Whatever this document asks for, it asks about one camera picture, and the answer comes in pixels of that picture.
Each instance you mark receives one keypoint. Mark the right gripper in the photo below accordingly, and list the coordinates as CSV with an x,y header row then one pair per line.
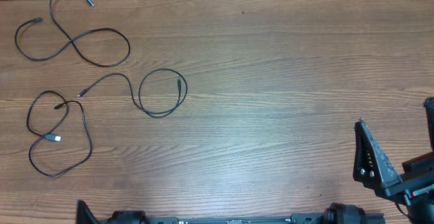
x,y
373,153

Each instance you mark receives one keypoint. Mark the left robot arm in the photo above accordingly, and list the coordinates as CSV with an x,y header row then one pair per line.
x,y
126,217

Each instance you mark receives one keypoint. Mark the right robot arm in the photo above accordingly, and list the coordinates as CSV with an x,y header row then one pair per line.
x,y
421,212

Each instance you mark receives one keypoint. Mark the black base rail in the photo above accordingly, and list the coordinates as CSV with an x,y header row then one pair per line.
x,y
299,218

